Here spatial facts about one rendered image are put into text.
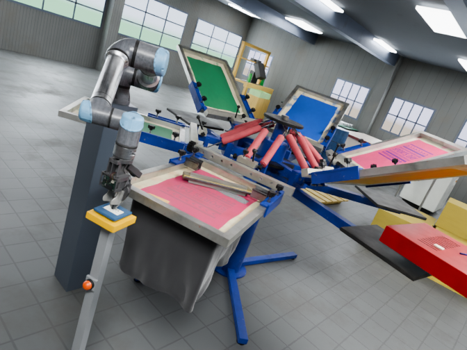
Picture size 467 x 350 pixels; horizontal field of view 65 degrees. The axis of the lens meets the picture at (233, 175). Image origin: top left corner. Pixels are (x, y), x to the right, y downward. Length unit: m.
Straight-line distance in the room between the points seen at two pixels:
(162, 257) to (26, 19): 9.48
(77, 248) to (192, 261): 0.93
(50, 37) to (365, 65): 8.96
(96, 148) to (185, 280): 0.87
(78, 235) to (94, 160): 0.47
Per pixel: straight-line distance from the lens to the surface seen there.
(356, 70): 12.48
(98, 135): 2.09
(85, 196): 2.22
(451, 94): 11.59
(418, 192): 8.17
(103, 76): 1.50
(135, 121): 1.26
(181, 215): 1.48
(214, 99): 3.33
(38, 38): 10.93
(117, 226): 1.37
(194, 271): 1.65
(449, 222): 5.29
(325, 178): 2.10
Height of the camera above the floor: 1.63
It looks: 17 degrees down
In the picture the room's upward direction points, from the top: 19 degrees clockwise
